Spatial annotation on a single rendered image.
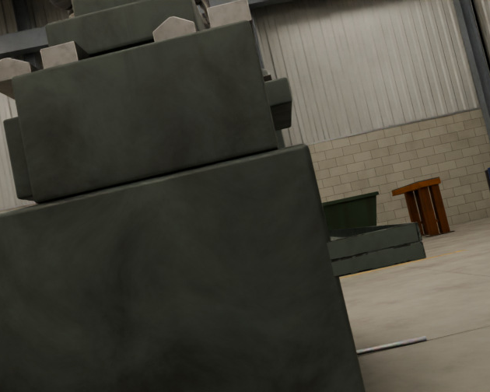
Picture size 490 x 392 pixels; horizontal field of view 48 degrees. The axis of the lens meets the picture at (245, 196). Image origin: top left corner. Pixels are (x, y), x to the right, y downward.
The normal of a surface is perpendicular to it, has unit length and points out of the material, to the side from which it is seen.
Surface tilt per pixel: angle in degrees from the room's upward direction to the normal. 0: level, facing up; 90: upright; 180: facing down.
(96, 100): 90
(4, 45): 90
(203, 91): 90
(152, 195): 90
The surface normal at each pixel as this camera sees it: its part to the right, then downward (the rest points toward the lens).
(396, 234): -0.07, -0.07
